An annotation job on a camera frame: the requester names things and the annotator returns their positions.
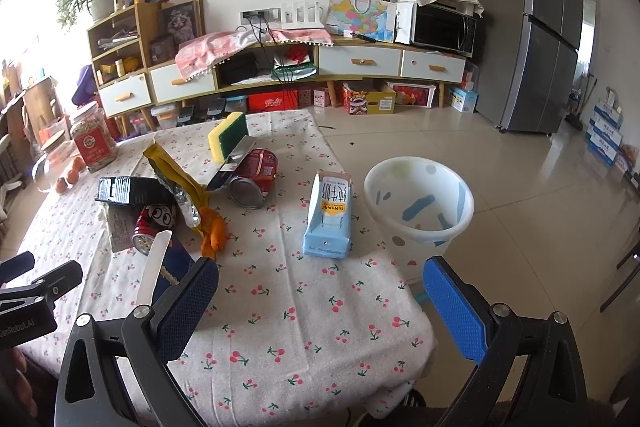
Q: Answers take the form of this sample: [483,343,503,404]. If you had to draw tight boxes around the yellow foil snack wrapper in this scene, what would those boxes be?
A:
[143,142,208,237]

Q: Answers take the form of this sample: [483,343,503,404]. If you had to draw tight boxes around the red gift box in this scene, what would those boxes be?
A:
[387,82,437,108]

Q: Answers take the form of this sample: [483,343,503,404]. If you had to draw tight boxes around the glass teapot wooden lid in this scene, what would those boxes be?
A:
[32,140,77,193]

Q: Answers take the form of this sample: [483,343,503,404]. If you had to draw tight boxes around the red tin can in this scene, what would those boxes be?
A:
[228,148,278,209]

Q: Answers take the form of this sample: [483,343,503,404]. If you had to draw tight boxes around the wooden tv cabinet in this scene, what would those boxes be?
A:
[96,28,468,134]

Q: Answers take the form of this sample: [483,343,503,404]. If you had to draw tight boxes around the white picket rack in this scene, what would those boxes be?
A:
[280,1,324,30]

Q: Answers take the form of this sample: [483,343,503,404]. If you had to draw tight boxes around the red box under cabinet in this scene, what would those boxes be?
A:
[247,90,298,113]

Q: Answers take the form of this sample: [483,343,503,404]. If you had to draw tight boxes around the blue almond snack box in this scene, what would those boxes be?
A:
[205,135,256,192]

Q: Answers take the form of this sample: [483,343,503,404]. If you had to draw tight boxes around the orange tangerine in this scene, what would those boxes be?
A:
[66,169,79,185]
[55,178,68,194]
[73,156,86,171]

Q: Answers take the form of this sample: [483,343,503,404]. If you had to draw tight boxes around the wooden shelf unit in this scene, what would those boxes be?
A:
[87,2,160,88]

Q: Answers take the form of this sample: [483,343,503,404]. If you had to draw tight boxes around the blue white small box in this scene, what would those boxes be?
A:
[449,86,477,114]

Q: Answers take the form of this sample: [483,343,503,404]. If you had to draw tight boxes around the black microwave oven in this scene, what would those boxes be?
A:
[395,2,478,57]

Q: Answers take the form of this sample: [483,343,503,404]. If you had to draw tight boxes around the light blue milk carton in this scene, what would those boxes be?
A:
[303,170,352,259]

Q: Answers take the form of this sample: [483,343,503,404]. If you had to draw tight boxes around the orange peel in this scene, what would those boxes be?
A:
[200,207,228,260]

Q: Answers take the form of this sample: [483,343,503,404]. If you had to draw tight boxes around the pink cloth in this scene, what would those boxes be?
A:
[175,28,333,80]

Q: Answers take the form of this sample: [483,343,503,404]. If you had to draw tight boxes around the nut jar red label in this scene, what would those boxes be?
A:
[70,101,118,172]

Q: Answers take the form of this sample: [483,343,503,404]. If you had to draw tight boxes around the stacked blue white cartons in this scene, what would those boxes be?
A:
[585,100,623,166]

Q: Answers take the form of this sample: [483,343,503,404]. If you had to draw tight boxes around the black plastic food tray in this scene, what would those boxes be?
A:
[94,176,175,206]

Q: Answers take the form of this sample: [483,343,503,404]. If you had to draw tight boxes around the dark chair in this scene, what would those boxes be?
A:
[598,238,640,313]

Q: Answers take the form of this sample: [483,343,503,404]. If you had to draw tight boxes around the cherry print tablecloth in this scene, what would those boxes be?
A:
[12,109,435,426]

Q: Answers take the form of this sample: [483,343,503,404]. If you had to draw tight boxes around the grey refrigerator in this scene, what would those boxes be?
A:
[474,0,584,134]

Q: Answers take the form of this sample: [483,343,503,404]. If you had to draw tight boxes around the yellow cardboard snack box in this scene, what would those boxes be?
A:
[343,82,396,116]

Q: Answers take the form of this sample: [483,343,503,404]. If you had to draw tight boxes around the yellow green sponge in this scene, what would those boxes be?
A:
[207,112,248,164]

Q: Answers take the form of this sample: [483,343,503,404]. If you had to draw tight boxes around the colourful map bag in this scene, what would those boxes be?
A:
[324,0,396,42]

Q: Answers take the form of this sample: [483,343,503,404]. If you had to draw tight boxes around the white polka dot trash bin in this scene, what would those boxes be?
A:
[363,156,475,285]

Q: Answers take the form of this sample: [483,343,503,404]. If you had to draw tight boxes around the red cartoon drink can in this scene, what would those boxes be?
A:
[131,205,177,255]

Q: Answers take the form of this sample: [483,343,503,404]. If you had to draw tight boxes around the framed picture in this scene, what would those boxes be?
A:
[158,0,205,48]

